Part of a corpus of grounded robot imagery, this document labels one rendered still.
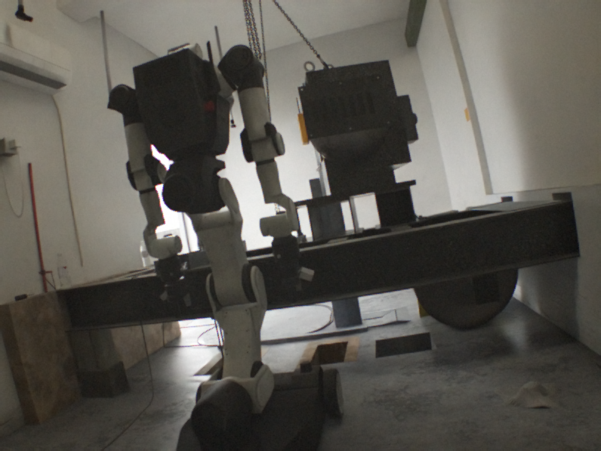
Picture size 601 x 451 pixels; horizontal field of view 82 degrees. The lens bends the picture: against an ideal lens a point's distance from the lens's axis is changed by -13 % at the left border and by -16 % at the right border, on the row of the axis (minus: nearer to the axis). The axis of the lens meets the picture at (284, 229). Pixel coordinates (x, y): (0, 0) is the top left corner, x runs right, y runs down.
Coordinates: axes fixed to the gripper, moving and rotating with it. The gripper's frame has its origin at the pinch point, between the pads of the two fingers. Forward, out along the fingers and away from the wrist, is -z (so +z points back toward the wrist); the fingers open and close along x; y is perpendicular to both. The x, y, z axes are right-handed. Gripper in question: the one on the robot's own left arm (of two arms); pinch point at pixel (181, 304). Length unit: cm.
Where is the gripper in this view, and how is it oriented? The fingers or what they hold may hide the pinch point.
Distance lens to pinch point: 155.3
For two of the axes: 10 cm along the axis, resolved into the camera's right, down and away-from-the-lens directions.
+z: -2.2, -9.5, -2.1
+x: 1.6, -2.5, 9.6
